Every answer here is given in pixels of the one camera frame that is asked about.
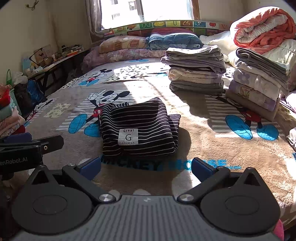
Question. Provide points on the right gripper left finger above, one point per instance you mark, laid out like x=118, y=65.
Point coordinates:
x=57, y=201

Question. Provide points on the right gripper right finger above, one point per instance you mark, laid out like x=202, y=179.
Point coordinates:
x=239, y=203

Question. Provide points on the black white striped garment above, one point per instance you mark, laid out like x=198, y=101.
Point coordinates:
x=138, y=132

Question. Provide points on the colourful folded clothes pile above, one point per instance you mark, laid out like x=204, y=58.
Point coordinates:
x=11, y=120

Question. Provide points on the cluttered dark side table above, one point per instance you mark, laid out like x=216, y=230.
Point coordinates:
x=56, y=74

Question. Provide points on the floral folded blanket stack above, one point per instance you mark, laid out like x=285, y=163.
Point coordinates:
x=258, y=80

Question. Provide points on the purple floral folded quilt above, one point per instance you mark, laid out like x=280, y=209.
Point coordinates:
x=94, y=58

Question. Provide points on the grey folded laundry stack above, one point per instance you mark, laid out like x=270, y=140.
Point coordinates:
x=198, y=70

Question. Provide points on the yellow patterned pillow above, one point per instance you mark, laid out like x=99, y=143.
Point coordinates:
x=122, y=42

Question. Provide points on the beige window curtain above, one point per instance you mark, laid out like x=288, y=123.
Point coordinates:
x=94, y=18

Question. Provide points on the orange white rolled quilt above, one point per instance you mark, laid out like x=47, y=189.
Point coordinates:
x=263, y=29

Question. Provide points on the blue folded quilt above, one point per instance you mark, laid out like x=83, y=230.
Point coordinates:
x=175, y=40

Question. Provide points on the colourful alphabet foam mat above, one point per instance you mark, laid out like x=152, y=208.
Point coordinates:
x=198, y=27

